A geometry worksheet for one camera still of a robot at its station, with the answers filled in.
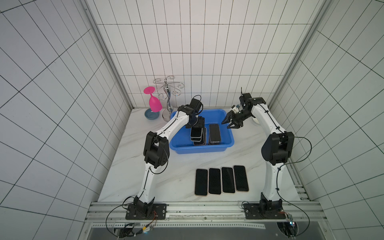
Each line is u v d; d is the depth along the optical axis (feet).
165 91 3.09
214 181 2.67
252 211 2.38
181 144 3.14
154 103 3.26
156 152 1.82
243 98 2.56
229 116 2.67
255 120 2.14
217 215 2.39
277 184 1.97
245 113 2.48
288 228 2.20
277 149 1.81
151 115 3.74
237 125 2.69
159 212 2.37
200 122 2.80
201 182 2.67
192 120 2.31
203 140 3.11
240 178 2.81
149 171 1.93
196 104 2.50
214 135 3.31
